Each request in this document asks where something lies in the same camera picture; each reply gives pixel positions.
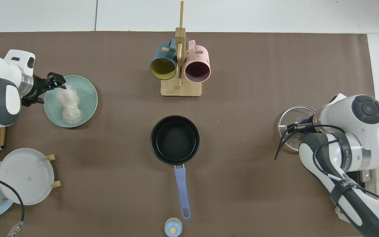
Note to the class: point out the glass lid blue knob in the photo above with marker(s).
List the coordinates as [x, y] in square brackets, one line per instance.
[291, 115]

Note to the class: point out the white vermicelli bundle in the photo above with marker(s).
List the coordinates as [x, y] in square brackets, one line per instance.
[68, 105]

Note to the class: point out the pale green plate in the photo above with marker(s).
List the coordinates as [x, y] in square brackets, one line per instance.
[89, 98]

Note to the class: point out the wooden plate rack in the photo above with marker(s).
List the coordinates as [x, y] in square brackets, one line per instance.
[50, 157]

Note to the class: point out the white frosted plate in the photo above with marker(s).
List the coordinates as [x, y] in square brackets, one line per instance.
[25, 176]

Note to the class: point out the brown table cloth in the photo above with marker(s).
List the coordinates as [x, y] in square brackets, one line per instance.
[242, 171]

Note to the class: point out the dark teal mug yellow inside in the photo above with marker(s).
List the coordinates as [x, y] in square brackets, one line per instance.
[163, 67]

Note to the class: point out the pink mug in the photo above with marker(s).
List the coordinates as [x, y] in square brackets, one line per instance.
[197, 69]

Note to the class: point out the wooden cup stand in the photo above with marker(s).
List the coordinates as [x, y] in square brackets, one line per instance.
[181, 87]

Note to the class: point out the small blue round thing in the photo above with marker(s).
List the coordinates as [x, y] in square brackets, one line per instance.
[173, 227]

